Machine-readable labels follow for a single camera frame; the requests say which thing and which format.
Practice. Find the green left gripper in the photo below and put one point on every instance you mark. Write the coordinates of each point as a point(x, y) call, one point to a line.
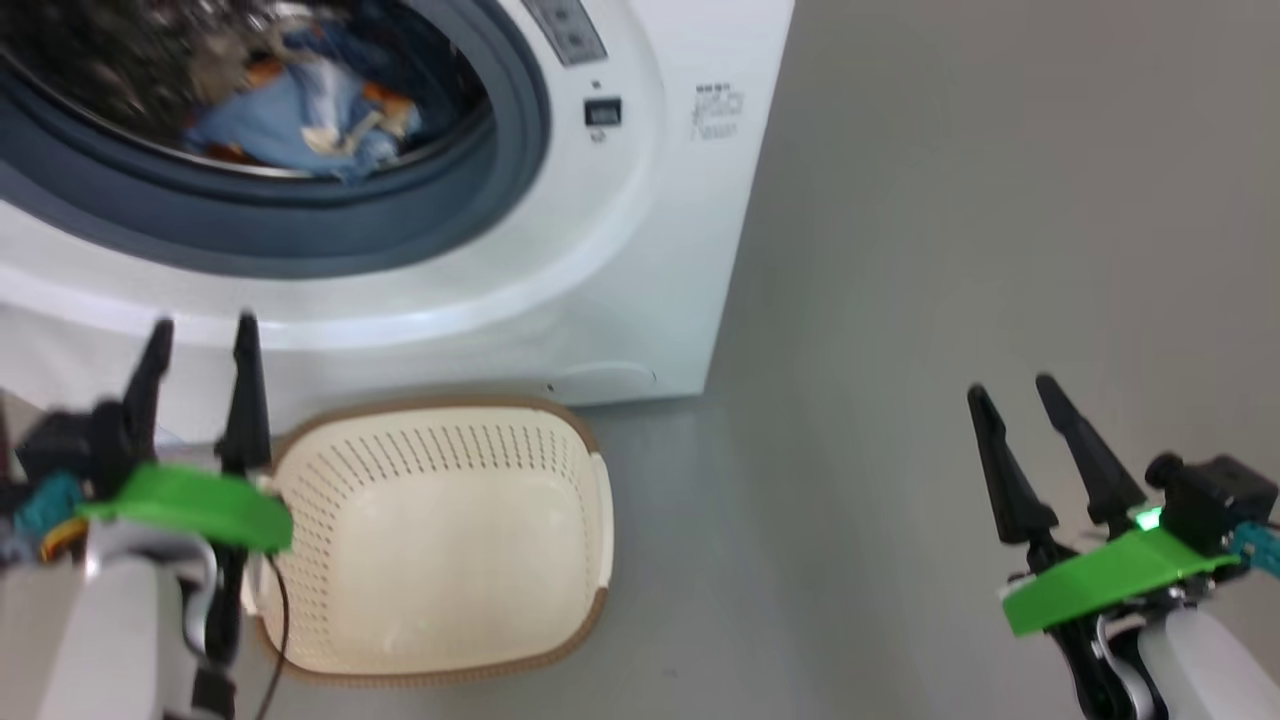
point(190, 505)

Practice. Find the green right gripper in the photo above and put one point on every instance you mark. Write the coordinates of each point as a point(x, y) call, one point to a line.
point(1110, 580)

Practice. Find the blue garment with orange print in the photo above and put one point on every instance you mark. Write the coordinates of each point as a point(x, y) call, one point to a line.
point(260, 120)

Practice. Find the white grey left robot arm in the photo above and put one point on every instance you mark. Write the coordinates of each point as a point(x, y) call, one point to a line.
point(90, 630)

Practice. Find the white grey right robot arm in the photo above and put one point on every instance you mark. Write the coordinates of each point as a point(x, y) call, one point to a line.
point(1210, 670)

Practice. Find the perforated steel washer drum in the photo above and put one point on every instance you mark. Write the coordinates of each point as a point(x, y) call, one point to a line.
point(120, 80)

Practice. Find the white front-load washing machine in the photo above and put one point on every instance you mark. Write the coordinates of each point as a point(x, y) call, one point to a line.
point(640, 250)

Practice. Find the black door latch socket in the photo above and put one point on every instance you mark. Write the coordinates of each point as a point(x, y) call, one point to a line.
point(603, 111)

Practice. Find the cream perforated laundry basket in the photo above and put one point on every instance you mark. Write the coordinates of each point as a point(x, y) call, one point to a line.
point(430, 540)

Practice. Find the round white filter cover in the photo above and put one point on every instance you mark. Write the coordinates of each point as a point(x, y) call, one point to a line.
point(605, 380)

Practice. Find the small printed text label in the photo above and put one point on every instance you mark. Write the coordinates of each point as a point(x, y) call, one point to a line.
point(718, 112)

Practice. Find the grey warning sticker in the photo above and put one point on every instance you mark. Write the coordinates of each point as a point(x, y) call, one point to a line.
point(565, 28)

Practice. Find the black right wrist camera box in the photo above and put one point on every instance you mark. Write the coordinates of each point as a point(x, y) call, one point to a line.
point(1215, 495)

